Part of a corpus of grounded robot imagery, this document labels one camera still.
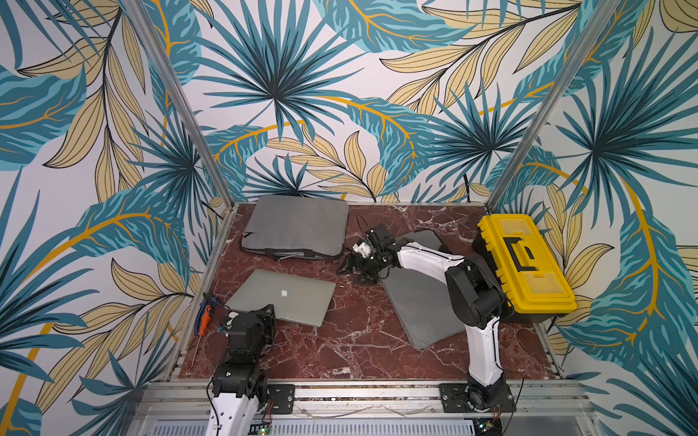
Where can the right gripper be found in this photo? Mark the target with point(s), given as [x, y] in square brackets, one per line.
[359, 262]

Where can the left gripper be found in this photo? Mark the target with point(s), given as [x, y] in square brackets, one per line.
[268, 319]

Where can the silver laptop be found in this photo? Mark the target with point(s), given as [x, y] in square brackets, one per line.
[295, 299]

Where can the grey laptop sleeve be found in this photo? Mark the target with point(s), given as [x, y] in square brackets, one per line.
[417, 290]

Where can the grey zippered laptop bag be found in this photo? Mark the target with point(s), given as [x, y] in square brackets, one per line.
[296, 227]

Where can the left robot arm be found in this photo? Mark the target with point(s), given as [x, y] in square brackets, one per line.
[238, 388]

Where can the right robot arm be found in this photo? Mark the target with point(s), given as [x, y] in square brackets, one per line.
[475, 295]

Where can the yellow black toolbox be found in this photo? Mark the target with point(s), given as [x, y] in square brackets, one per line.
[525, 267]

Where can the white ventilation grille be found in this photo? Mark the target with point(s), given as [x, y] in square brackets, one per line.
[328, 427]

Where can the orange handled screwdriver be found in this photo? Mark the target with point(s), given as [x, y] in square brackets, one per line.
[203, 319]

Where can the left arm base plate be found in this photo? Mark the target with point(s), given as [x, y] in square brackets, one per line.
[281, 399]

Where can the aluminium front rail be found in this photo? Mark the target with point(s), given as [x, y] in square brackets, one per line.
[186, 399]

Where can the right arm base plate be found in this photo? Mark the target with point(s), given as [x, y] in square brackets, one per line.
[472, 397]

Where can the right aluminium frame post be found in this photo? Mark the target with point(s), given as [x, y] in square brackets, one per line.
[603, 13]

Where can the aluminium frame post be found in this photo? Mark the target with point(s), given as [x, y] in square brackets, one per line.
[146, 30]
[603, 13]

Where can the left aluminium frame post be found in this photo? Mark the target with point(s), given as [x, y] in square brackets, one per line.
[146, 30]

